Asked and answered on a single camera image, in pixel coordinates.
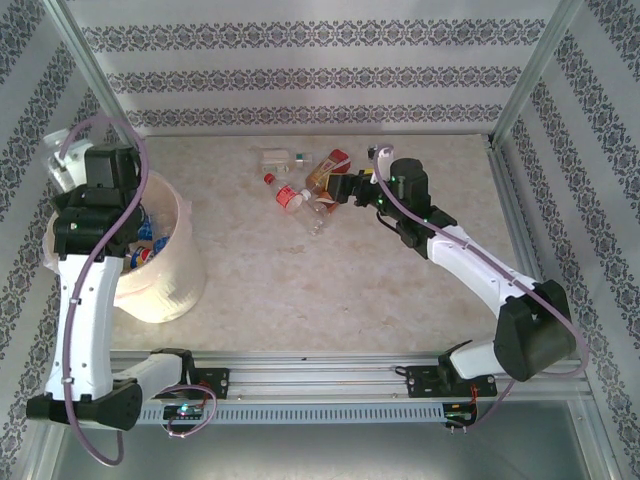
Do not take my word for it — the brown label bottle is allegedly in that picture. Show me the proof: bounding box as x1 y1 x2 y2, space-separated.
310 184 344 219

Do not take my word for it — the clear bottle white label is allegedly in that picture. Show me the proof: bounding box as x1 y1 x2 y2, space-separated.
249 144 294 176

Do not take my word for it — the aluminium frame post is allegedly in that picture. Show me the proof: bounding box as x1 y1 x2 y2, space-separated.
42 0 144 154
574 394 624 480
489 0 585 151

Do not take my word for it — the purple cable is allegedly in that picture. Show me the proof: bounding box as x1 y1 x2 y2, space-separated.
370 143 590 432
58 115 220 467

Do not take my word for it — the clear bottle red label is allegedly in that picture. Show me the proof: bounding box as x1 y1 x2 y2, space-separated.
262 172 329 237

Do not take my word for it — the aluminium side rail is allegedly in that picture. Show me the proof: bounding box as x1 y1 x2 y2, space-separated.
485 142 547 287

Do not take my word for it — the amber bottle red top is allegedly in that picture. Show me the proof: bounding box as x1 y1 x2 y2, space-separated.
304 148 351 192

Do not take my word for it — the bottle blue red label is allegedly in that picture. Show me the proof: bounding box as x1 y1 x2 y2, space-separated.
127 244 154 271

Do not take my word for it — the white round bin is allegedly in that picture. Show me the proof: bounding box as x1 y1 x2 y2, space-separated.
42 169 207 325

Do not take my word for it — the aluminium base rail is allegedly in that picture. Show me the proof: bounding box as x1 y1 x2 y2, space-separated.
49 349 589 404

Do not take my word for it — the grey slotted cable duct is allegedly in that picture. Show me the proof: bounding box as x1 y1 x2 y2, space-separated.
142 403 446 425

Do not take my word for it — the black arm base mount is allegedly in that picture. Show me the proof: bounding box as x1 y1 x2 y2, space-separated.
188 367 231 400
404 364 499 399

